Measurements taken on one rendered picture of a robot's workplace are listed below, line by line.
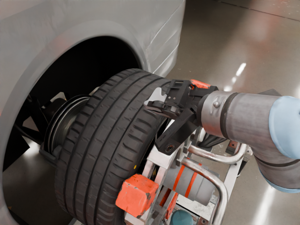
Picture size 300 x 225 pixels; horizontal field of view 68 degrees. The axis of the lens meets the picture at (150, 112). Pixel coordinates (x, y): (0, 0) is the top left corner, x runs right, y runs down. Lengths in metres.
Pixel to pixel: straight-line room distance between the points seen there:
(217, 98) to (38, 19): 0.44
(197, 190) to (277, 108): 0.53
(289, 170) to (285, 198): 1.59
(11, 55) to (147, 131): 0.37
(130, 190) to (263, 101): 0.37
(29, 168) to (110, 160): 1.52
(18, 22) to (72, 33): 0.16
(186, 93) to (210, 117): 0.10
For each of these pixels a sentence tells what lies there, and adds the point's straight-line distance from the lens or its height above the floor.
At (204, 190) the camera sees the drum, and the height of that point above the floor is 0.90.
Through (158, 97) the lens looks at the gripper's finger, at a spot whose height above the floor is 1.28.
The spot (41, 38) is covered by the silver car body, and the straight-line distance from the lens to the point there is 0.62.
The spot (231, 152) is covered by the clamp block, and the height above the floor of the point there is 0.92.
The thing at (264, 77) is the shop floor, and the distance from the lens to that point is 2.95.
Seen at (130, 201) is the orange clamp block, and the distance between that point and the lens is 0.59.
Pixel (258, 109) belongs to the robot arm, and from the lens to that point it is 0.38.
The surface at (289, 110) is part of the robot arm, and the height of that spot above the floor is 1.43.
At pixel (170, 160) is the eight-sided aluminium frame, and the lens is 0.63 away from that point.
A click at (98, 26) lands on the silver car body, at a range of 0.76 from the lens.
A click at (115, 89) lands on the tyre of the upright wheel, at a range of 0.72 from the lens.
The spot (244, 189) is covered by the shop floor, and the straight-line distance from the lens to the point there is 1.94.
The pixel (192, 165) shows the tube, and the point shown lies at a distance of 0.75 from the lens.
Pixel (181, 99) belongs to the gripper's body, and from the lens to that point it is 0.48.
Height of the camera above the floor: 1.66
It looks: 48 degrees down
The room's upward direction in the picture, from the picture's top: straight up
